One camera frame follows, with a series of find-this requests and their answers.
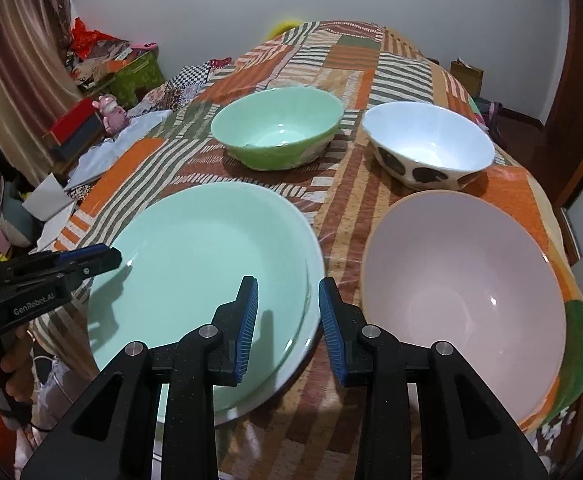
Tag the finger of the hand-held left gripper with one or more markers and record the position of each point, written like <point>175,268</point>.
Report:
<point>81,254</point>
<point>104,262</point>

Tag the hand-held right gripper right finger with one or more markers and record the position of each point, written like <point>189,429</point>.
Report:
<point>332,330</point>

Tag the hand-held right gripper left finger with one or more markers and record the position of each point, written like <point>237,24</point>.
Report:
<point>249,330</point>

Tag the white plate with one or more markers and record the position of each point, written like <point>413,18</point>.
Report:
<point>271,391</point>

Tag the green plate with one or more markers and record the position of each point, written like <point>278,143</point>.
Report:
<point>196,260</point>

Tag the pink bowl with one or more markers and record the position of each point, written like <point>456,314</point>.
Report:
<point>461,285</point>

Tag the green bowl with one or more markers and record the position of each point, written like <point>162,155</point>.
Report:
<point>276,125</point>

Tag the white bowl with dark spots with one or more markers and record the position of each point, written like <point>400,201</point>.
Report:
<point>431,135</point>

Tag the person's left hand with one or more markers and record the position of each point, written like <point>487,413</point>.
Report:
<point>19,365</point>

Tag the open white notebook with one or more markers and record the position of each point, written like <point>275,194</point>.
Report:
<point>46,197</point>

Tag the dark blue box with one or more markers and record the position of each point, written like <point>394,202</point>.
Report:
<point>79,142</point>

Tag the white cloth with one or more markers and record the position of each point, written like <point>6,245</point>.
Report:
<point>116,145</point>

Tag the orange striped patchwork blanket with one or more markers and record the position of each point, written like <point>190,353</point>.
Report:
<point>341,210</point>

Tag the red box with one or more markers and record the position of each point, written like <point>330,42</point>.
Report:
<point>74,120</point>

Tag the pink plush toy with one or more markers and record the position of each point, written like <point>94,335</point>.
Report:
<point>114,115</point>

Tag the green storage box with clutter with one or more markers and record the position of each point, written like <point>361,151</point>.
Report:
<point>96,55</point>

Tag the checkered patchwork quilt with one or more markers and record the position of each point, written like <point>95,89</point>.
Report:
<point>186,80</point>

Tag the striped brown curtain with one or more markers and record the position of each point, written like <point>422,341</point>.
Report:
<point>21,60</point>

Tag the grey clothes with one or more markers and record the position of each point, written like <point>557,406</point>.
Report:
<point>491,112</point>

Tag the brown cardboard box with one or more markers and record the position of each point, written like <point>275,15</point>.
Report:
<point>466,77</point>

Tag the yellow hoop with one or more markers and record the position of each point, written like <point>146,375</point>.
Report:
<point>284,25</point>

